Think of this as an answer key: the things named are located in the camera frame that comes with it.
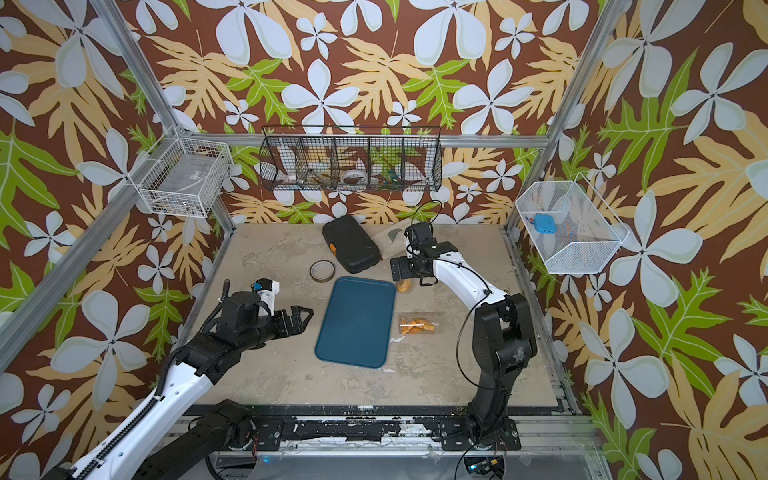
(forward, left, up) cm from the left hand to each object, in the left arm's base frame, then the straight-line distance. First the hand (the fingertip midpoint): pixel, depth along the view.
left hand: (303, 311), depth 77 cm
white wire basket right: (+17, -74, +13) cm, 77 cm away
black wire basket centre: (+49, -9, +13) cm, 52 cm away
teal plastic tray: (+5, -13, -17) cm, 22 cm away
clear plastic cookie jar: (+18, -28, -14) cm, 36 cm away
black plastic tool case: (+31, -10, -12) cm, 35 cm away
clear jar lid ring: (+25, +1, -17) cm, 30 cm away
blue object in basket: (+25, -68, +8) cm, 73 cm away
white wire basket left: (+34, +37, +17) cm, 53 cm away
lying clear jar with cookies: (+4, -32, -15) cm, 35 cm away
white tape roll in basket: (+46, -11, +9) cm, 48 cm away
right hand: (+19, -28, -6) cm, 34 cm away
